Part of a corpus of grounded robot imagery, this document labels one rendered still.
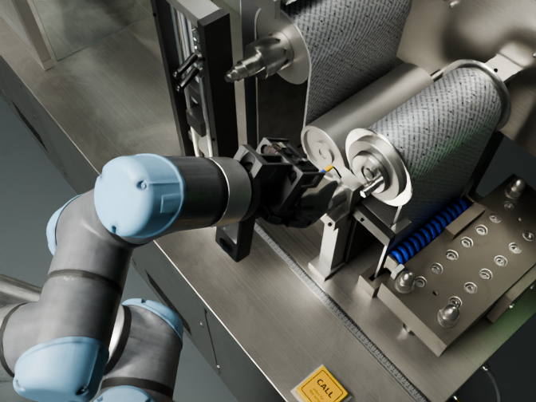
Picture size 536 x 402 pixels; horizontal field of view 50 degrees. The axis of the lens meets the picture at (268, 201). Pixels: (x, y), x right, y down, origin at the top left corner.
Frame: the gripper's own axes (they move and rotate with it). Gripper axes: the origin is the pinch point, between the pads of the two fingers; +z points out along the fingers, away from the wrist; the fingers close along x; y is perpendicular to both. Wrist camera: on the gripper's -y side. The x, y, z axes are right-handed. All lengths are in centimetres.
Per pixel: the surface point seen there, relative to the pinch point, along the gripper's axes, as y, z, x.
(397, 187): 3.9, 17.1, -3.6
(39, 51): -32, 20, 98
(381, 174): 4.4, 15.4, -0.7
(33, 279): -129, 55, 102
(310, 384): -36.9, 20.9, -11.9
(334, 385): -34.8, 23.4, -15.0
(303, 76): 8.6, 15.1, 21.0
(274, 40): 11.5, 9.8, 26.1
